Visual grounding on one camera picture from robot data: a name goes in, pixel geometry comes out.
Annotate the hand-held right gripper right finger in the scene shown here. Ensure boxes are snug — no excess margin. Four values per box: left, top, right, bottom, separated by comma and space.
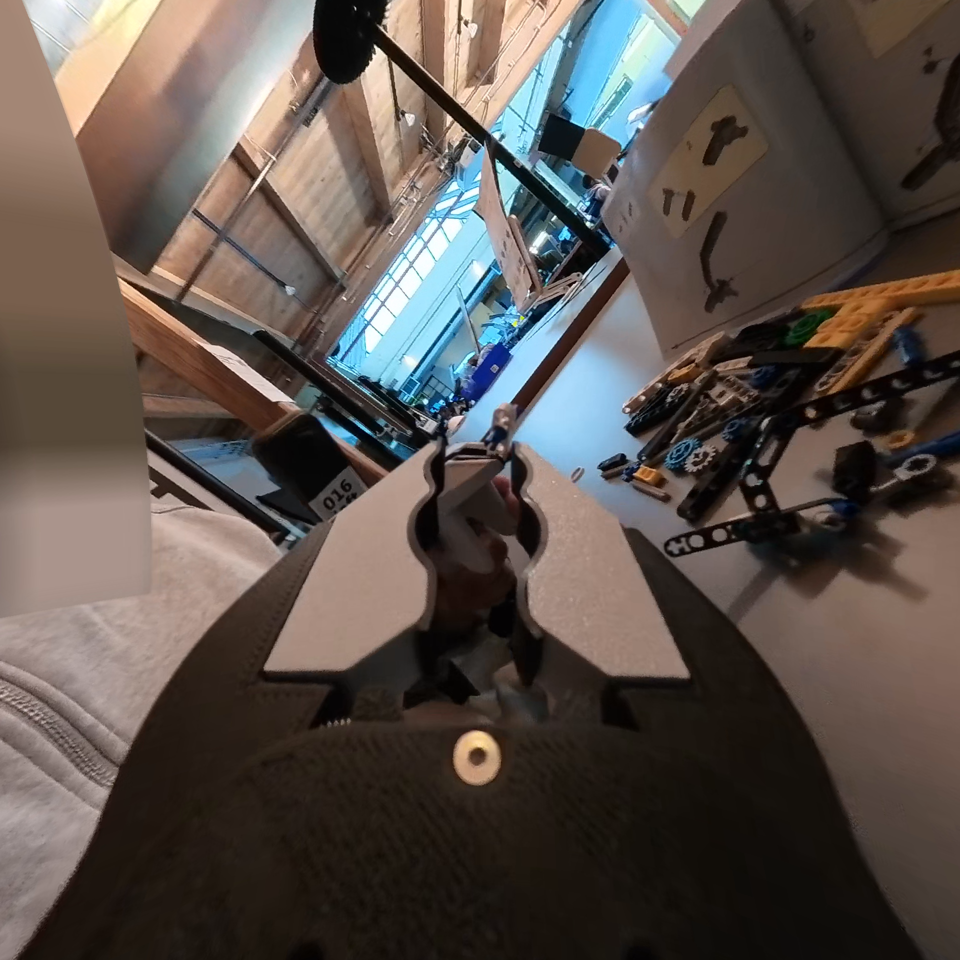
512, 441, 691, 687

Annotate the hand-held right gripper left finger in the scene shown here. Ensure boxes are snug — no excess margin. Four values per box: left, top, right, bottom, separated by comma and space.
262, 441, 445, 691

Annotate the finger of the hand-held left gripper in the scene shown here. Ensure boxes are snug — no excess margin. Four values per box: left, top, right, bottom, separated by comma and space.
442, 444, 520, 538
441, 513, 498, 565

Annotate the small white blue lego piece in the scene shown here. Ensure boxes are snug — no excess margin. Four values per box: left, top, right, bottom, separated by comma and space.
483, 402, 521, 456

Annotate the pile of loose lego pieces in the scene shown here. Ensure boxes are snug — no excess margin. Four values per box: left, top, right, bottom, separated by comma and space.
597, 272, 960, 560

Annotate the wooden side table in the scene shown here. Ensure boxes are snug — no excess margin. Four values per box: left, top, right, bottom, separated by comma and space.
114, 273, 391, 485

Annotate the wooden stand with paper sheet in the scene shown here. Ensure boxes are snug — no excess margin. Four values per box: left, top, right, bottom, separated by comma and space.
478, 144, 585, 315

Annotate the grey zip hoodie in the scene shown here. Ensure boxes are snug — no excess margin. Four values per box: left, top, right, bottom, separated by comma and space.
0, 501, 285, 960

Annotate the beige chair back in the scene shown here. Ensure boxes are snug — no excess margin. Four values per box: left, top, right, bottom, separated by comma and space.
572, 127, 624, 172

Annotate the black computer monitor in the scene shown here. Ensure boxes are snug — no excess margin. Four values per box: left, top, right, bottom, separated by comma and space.
538, 112, 588, 160

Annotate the black diagonal pole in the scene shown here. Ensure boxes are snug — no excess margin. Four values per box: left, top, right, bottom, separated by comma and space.
371, 26, 612, 252

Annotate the black toothed wheel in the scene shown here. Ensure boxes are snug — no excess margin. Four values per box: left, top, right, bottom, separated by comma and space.
311, 0, 393, 85

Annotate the white instruction booklet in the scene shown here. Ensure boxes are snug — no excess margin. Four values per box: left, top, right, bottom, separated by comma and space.
601, 0, 960, 363

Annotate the black lego beam frame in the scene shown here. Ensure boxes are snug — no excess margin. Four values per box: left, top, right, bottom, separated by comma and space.
663, 351, 960, 558

